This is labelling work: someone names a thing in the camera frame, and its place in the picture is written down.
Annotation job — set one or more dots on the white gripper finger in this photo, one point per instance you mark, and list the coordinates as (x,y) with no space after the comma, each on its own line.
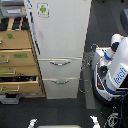
(32,123)

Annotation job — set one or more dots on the white refrigerator body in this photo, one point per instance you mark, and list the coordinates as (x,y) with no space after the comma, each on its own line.
(59,29)

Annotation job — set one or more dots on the wooden drawer cabinet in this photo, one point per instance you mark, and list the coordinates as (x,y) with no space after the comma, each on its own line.
(19,69)

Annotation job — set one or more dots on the white blue mobile robot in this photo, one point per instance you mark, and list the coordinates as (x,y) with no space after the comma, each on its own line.
(110,71)

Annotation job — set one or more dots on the white fridge door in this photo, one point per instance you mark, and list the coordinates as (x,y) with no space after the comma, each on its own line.
(63,33)

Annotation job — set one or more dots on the fridge drawer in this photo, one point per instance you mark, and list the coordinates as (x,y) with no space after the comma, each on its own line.
(61,88)
(61,68)

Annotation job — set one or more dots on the middle fridge drawer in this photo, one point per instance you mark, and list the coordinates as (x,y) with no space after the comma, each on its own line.
(61,68)

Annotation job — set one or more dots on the white second arm gripper tip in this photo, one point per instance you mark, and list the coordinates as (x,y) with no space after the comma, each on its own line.
(95,121)

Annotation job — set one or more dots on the bottom fridge drawer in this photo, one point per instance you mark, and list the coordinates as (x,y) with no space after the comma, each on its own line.
(61,88)

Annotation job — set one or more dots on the grey box on cabinet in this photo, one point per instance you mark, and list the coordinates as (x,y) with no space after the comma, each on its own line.
(13,11)

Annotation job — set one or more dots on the green android sticker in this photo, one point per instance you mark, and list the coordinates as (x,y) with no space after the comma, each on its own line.
(43,9)

